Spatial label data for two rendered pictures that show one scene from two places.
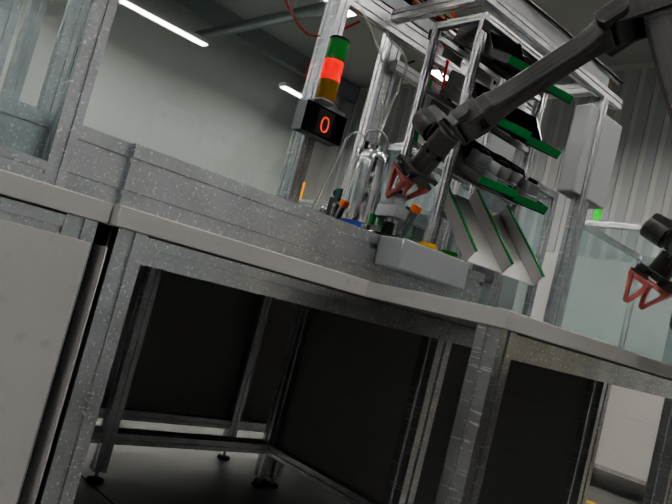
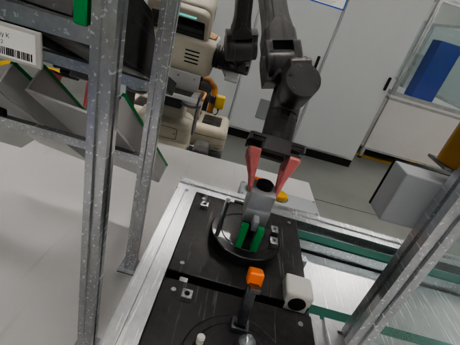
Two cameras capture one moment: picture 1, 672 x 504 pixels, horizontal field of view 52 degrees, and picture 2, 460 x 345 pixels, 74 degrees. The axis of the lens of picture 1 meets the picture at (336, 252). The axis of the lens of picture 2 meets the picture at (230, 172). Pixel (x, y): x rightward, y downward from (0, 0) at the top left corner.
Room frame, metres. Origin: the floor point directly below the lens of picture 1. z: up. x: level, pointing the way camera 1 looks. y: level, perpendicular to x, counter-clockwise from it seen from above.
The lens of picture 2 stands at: (2.03, 0.14, 1.36)
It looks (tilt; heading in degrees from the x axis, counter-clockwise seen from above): 28 degrees down; 218
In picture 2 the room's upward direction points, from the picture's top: 17 degrees clockwise
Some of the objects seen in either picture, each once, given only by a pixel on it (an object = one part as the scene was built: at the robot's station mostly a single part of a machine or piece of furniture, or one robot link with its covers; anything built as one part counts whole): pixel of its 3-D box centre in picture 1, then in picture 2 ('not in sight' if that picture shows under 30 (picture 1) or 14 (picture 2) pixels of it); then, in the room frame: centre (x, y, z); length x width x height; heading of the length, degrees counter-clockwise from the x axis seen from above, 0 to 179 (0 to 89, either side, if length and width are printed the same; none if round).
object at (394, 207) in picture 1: (390, 203); (259, 201); (1.62, -0.10, 1.07); 0.08 x 0.04 x 0.07; 40
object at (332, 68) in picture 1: (331, 71); not in sight; (1.58, 0.12, 1.34); 0.05 x 0.05 x 0.05
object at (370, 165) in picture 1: (367, 176); not in sight; (2.61, -0.05, 1.32); 0.14 x 0.14 x 0.38
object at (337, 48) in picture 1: (336, 51); not in sight; (1.58, 0.12, 1.39); 0.05 x 0.05 x 0.05
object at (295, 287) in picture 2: not in sight; (295, 293); (1.63, 0.03, 0.97); 0.05 x 0.05 x 0.04; 40
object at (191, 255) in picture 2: not in sight; (242, 243); (1.62, -0.10, 0.96); 0.24 x 0.24 x 0.02; 40
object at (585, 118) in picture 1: (573, 230); not in sight; (3.16, -1.05, 1.43); 0.30 x 0.09 x 1.13; 130
